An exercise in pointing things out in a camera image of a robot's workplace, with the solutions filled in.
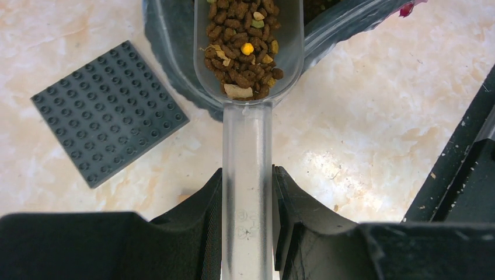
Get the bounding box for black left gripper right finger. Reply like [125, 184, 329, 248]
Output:
[272, 166, 494, 279]

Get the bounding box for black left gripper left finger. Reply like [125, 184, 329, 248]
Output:
[1, 170, 222, 279]

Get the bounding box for clear plastic scoop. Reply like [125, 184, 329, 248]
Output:
[193, 1, 304, 279]

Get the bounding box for pet food bag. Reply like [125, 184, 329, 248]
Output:
[143, 1, 418, 122]

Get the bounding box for brown pet food kibble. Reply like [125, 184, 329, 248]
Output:
[204, 0, 284, 101]

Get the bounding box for small brown wooden block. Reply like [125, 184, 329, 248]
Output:
[177, 190, 194, 204]

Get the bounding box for dark grey studded baseplate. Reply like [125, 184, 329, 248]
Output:
[32, 41, 189, 188]

